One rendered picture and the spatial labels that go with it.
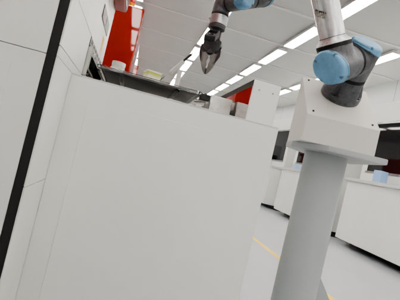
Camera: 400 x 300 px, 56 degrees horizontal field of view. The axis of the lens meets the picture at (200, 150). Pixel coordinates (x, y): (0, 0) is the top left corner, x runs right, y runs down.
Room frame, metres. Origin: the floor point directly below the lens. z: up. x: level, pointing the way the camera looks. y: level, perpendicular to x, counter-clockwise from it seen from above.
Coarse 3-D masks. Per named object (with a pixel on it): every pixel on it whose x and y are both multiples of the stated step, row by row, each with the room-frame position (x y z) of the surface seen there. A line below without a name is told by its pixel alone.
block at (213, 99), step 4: (212, 96) 1.35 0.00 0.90; (216, 96) 1.35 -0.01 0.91; (212, 100) 1.35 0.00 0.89; (216, 100) 1.35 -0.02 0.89; (220, 100) 1.35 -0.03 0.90; (224, 100) 1.35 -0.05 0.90; (228, 100) 1.36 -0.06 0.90; (220, 104) 1.35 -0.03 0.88; (224, 104) 1.36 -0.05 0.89; (228, 104) 1.36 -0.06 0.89
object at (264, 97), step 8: (256, 80) 1.18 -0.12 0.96; (256, 88) 1.18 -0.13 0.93; (264, 88) 1.19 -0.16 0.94; (272, 88) 1.19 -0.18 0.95; (280, 88) 1.20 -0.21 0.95; (256, 96) 1.18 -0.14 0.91; (264, 96) 1.19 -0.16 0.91; (272, 96) 1.19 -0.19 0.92; (256, 104) 1.19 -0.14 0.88; (264, 104) 1.19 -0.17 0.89; (272, 104) 1.20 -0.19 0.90; (248, 112) 1.18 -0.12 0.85; (256, 112) 1.19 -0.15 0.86; (264, 112) 1.19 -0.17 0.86; (272, 112) 1.20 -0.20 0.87; (256, 120) 1.19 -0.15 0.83; (264, 120) 1.19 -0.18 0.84; (272, 120) 1.20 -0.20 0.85
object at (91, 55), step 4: (88, 48) 1.19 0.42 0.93; (92, 48) 1.19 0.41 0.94; (88, 52) 1.19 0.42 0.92; (92, 52) 1.22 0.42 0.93; (88, 56) 1.19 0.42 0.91; (92, 56) 1.23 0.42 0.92; (88, 60) 1.19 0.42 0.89; (92, 60) 1.29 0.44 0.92; (96, 60) 1.35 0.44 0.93; (84, 64) 1.19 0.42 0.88; (88, 64) 1.19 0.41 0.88; (92, 64) 1.37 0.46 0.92; (96, 64) 1.38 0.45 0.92; (84, 68) 1.19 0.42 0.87; (88, 68) 1.21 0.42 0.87; (96, 68) 1.43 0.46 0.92; (84, 72) 1.19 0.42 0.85; (88, 72) 1.23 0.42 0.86; (96, 72) 1.52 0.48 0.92; (88, 76) 1.25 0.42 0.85; (92, 76) 1.35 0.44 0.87
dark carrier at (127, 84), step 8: (104, 72) 1.33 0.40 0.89; (112, 72) 1.29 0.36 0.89; (112, 80) 1.48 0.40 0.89; (128, 80) 1.39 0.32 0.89; (136, 80) 1.35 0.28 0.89; (144, 80) 1.31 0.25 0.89; (136, 88) 1.54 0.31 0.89; (144, 88) 1.49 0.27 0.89; (152, 88) 1.44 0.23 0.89; (160, 88) 1.39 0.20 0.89; (168, 88) 1.35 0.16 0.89; (168, 96) 1.55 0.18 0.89; (176, 96) 1.50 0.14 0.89; (184, 96) 1.45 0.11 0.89; (192, 96) 1.41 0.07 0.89
